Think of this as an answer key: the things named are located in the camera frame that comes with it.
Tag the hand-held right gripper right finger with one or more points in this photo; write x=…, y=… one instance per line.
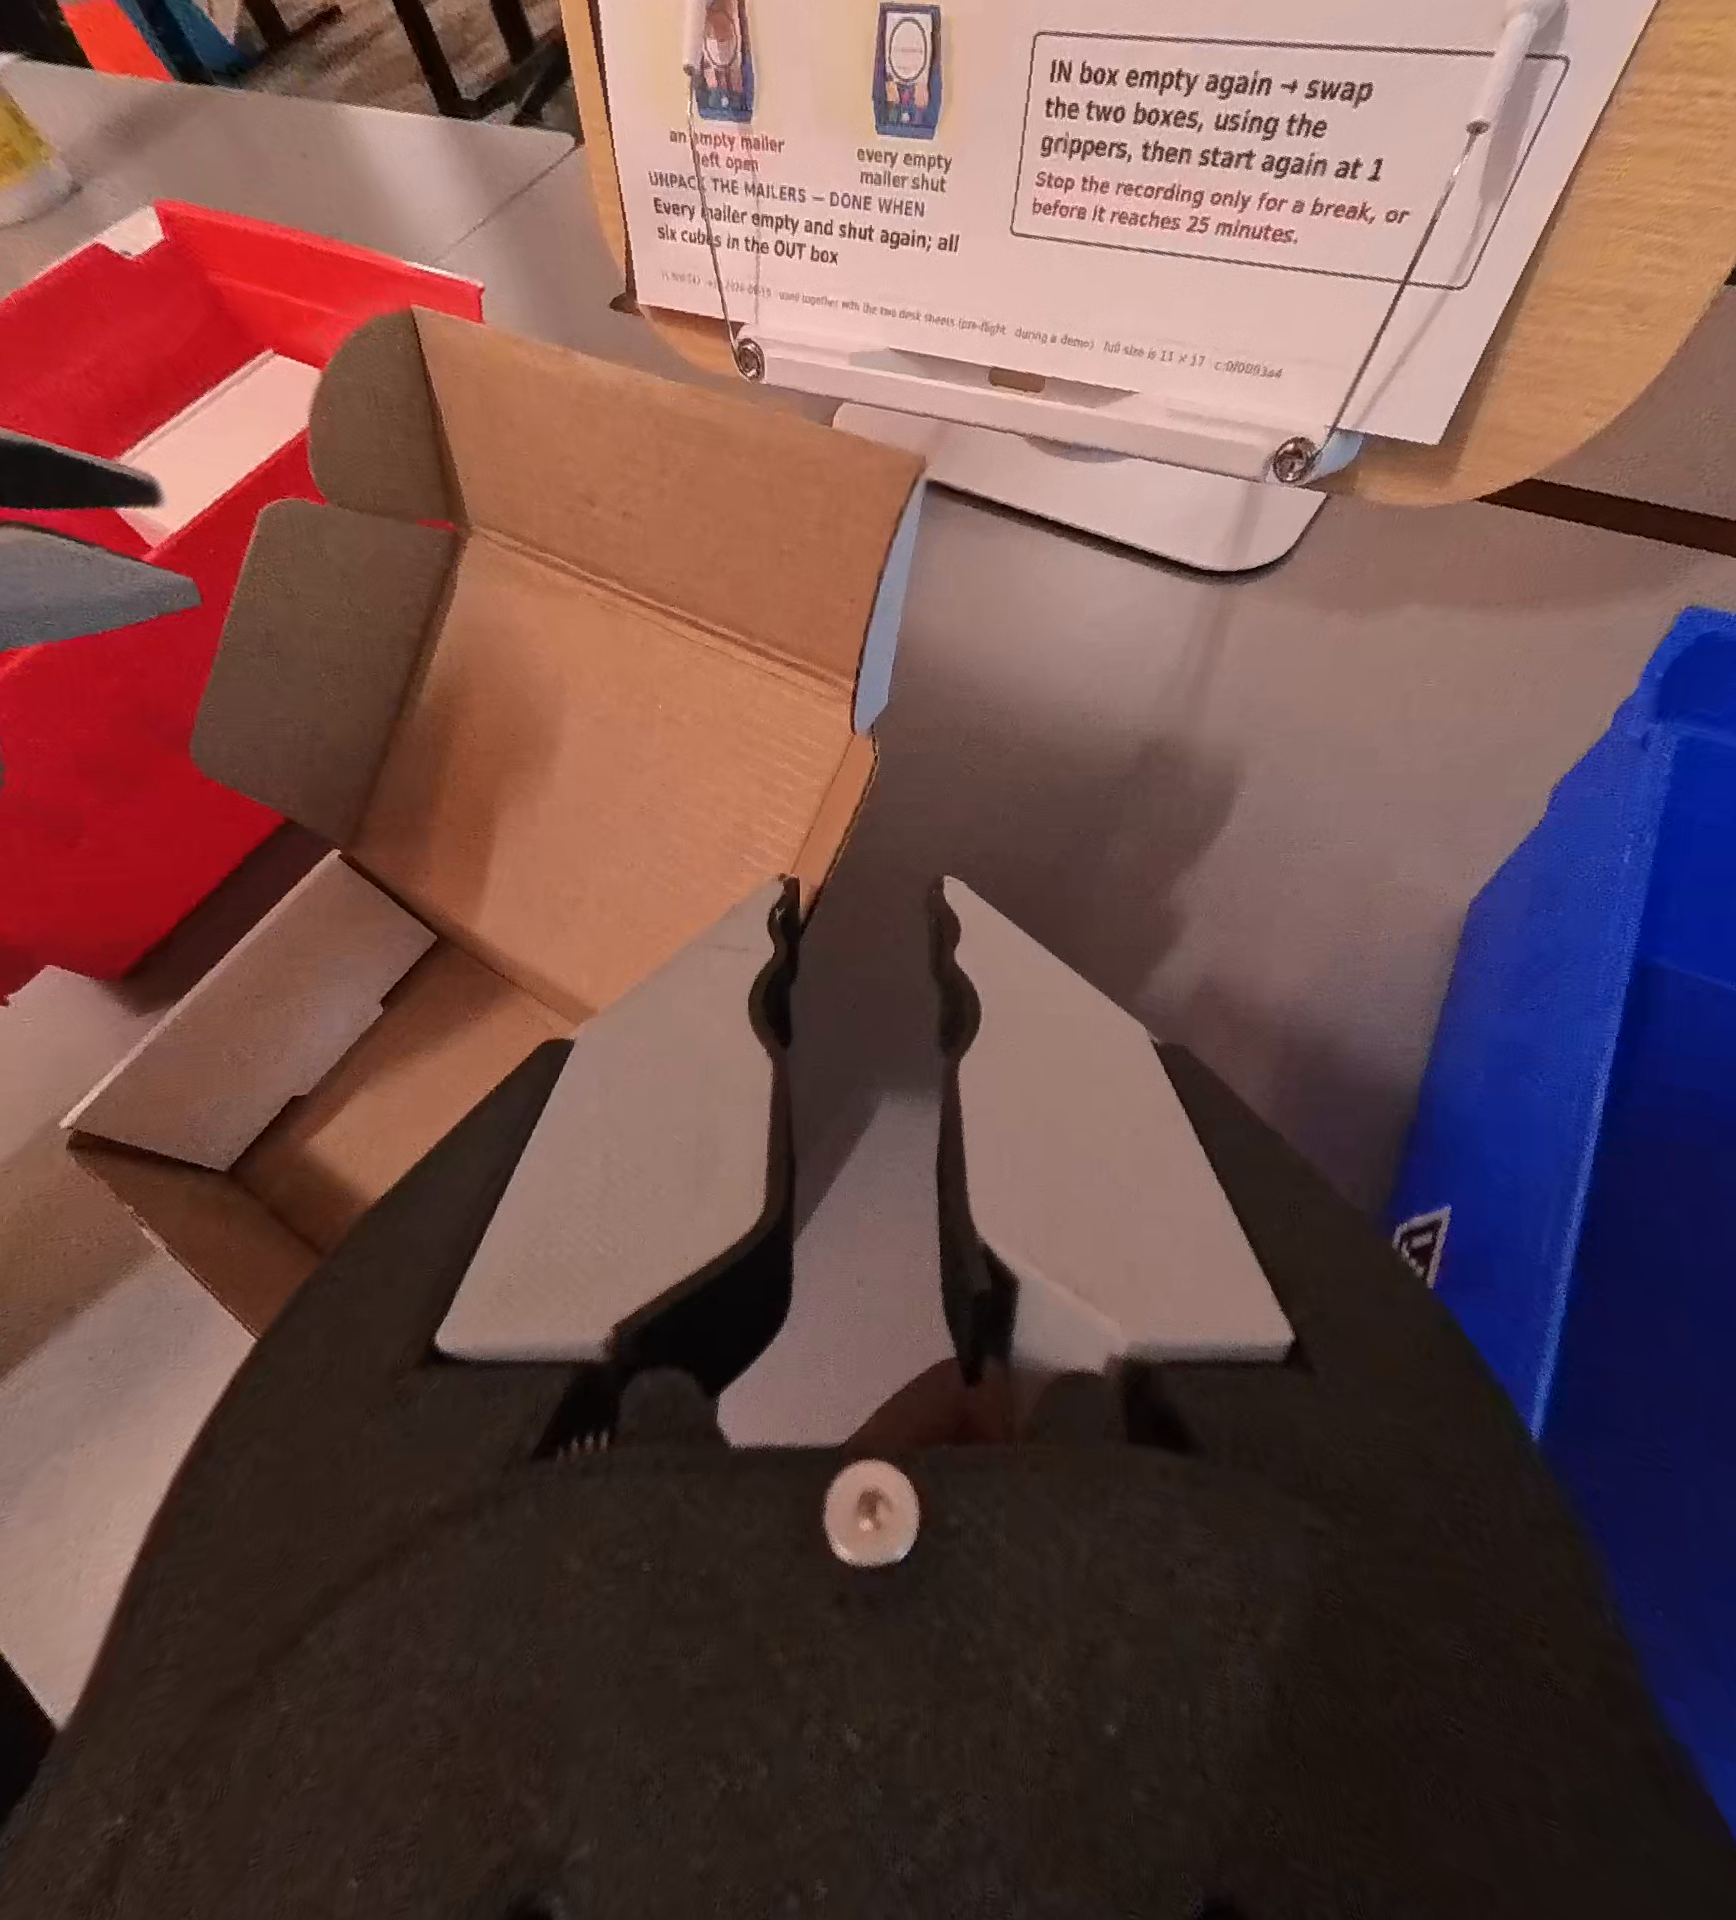
x=1108, y=1184

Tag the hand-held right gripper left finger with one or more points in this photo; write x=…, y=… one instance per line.
x=629, y=1170

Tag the red plastic bin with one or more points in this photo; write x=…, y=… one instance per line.
x=88, y=841

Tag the white cardboard mailer box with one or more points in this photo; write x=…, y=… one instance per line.
x=231, y=434
x=629, y=704

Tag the blue plastic bin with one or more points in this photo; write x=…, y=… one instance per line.
x=1678, y=1200

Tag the printed instruction poster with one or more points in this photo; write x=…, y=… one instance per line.
x=1182, y=151

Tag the instruction sheet on wooden stand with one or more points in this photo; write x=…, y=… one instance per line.
x=1678, y=224

